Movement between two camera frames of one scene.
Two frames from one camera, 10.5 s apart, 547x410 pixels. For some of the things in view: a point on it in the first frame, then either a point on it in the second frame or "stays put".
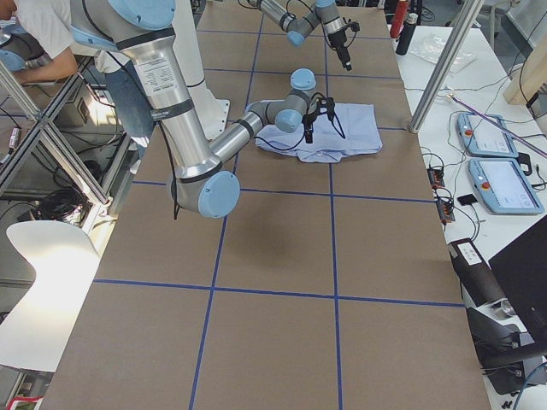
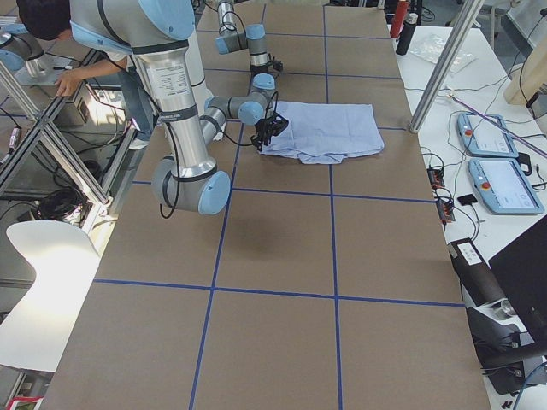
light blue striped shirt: [352, 128] stays put
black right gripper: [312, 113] to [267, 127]
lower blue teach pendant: [502, 187] stays put
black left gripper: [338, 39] to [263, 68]
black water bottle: [407, 33] stays put
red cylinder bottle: [401, 10] stays put
